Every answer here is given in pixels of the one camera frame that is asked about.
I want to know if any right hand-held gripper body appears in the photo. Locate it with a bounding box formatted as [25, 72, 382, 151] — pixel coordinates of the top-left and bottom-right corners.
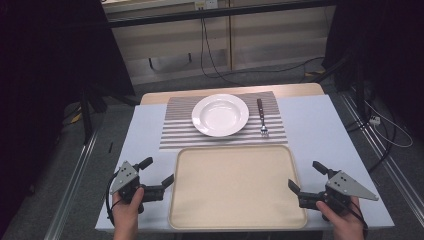
[297, 168, 380, 222]

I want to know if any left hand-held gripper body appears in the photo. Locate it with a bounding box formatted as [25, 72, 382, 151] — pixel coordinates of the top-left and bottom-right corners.
[109, 160, 166, 215]

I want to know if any person's right hand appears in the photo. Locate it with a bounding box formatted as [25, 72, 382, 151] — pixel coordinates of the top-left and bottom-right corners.
[315, 195, 367, 232]

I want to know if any person's left hand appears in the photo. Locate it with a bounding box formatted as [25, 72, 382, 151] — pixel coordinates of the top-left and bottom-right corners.
[112, 186, 145, 232]

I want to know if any grey striped placemat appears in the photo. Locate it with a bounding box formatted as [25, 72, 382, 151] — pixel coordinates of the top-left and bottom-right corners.
[158, 90, 289, 150]

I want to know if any beige plastic tray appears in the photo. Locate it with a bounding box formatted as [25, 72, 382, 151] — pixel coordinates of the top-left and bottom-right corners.
[167, 144, 309, 231]

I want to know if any black metal stand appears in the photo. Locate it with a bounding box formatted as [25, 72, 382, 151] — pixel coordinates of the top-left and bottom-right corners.
[79, 83, 141, 145]
[311, 46, 371, 118]

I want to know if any white deep plate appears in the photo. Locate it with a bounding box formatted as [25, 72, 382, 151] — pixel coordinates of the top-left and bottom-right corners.
[191, 93, 250, 138]

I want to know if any dark curtain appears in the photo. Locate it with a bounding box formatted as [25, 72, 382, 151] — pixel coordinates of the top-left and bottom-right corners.
[0, 0, 136, 214]
[321, 0, 424, 141]

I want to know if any beige wooden cabinet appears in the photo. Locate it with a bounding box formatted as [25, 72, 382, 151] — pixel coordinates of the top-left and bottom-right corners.
[101, 0, 337, 86]

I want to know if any black horizontal bar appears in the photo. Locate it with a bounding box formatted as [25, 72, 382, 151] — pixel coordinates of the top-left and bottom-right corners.
[105, 0, 336, 30]

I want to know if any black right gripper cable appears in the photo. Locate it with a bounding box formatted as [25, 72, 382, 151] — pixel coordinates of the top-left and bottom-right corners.
[346, 199, 369, 234]

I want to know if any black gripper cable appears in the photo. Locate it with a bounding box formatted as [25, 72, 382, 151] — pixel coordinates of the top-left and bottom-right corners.
[346, 199, 369, 234]
[105, 171, 122, 226]

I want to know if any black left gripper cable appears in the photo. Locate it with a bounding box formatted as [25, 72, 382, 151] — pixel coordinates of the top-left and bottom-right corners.
[105, 171, 122, 226]

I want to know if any aluminium floor rail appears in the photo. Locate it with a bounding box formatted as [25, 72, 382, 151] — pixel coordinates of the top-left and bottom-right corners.
[43, 128, 100, 240]
[337, 90, 424, 216]

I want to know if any thick black floor cable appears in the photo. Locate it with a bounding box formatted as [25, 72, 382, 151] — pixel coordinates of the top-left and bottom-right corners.
[344, 99, 398, 174]

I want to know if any fork with brown handle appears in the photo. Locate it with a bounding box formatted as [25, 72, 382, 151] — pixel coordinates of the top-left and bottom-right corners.
[255, 98, 270, 139]

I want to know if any white floor cable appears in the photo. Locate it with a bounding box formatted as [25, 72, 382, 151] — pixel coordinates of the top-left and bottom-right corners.
[363, 99, 414, 149]

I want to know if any black hanging cable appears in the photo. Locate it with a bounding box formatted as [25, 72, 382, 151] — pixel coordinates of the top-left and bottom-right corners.
[199, 17, 242, 86]

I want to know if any white wall socket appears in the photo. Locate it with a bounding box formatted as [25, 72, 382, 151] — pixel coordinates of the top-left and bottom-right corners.
[194, 0, 219, 11]

